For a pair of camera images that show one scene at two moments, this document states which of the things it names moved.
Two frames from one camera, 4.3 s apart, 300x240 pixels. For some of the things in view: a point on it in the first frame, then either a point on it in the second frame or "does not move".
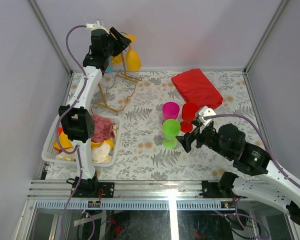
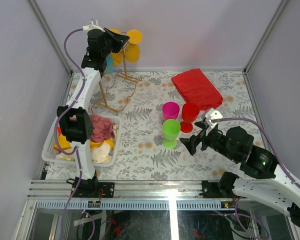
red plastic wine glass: [189, 110] does not move
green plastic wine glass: [171, 129] does not move
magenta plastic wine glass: [170, 110] does not move
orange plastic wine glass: [133, 59] → [133, 51]
